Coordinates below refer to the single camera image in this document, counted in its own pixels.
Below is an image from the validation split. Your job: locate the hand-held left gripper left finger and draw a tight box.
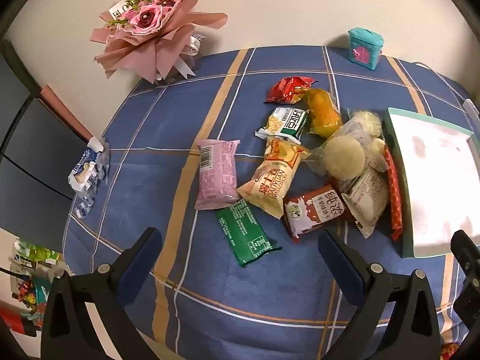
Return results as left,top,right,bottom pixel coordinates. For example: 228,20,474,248
39,227,163,360

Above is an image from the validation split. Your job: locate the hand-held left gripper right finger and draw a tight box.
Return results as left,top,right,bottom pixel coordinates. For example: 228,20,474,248
318,229,442,360

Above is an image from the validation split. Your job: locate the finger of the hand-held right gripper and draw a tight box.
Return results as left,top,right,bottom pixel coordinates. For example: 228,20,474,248
451,230,480,284
455,281,480,346

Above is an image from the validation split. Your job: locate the brown milk biscuit packet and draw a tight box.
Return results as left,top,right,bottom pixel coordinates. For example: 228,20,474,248
282,184,355,241

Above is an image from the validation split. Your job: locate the white snack packet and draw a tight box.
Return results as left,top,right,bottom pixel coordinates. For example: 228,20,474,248
339,167,389,239

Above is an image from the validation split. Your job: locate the white tray teal rim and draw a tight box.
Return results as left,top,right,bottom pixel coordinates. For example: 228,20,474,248
382,107,480,259

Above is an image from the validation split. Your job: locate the red gold-patterned packet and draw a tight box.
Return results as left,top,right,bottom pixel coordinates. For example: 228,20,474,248
383,146,404,242

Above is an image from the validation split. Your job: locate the dark green snack packet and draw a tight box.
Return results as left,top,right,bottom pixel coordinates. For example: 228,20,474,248
215,199,283,268

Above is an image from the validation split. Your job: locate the clear packet round pastry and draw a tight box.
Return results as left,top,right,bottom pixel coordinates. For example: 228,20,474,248
304,118,379,181

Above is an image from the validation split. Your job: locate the pink snack packet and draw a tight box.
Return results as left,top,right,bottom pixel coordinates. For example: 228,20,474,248
195,139,241,211

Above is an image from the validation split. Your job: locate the yellow roll cake packet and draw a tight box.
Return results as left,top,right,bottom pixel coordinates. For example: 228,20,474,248
237,137,312,219

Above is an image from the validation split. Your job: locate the round cookie green-trim packet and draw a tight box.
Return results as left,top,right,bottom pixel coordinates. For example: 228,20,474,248
347,109,384,145

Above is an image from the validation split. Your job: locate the green and white cracker packet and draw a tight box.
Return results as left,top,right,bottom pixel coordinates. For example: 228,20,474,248
255,107,310,144

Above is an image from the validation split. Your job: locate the orange cake packet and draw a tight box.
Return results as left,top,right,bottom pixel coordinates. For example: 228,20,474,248
294,87,344,138

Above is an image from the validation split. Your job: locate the red crinkled snack packet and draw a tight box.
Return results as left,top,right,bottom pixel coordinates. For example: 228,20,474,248
264,76,319,104

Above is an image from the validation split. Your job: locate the red patterned bag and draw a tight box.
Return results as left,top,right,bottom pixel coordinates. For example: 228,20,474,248
439,343,464,360

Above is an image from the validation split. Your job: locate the blue and white crumpled packet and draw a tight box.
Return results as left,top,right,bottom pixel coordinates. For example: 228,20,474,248
67,137,110,218

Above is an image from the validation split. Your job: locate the colourful bags pile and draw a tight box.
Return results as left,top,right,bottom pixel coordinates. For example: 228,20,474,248
9,238,72,321

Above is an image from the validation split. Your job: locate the red box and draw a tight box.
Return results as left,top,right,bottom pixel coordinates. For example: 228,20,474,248
0,307,38,336

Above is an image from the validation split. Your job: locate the blue plaid cloth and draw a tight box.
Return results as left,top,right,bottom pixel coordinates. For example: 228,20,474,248
62,45,480,360

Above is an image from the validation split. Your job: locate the white power strip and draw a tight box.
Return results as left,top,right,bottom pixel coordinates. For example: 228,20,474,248
463,98,480,119

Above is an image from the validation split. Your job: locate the dark cabinet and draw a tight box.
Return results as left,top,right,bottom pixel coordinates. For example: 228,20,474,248
0,37,89,241

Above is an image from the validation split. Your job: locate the teal toy house box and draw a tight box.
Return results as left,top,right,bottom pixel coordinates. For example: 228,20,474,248
347,27,385,72

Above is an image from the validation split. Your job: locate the pink flower bouquet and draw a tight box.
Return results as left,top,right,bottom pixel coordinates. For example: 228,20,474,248
89,0,229,84

